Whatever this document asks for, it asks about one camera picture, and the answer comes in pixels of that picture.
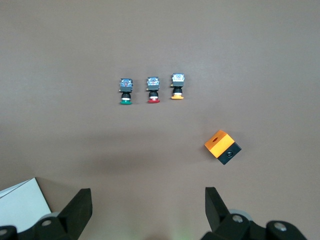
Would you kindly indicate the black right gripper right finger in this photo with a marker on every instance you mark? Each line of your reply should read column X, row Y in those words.
column 220, row 222

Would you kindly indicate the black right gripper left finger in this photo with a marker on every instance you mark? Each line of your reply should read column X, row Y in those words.
column 72, row 217

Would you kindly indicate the yellow push button switch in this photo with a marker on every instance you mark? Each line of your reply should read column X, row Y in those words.
column 178, row 80

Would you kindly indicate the white drawer cabinet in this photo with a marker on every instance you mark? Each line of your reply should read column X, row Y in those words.
column 22, row 205

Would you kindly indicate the orange and black button box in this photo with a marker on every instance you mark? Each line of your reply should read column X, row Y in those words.
column 220, row 146

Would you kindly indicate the green push button switch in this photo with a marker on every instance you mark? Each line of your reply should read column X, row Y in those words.
column 125, row 86

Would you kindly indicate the red push button switch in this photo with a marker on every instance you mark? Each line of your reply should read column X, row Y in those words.
column 153, row 85

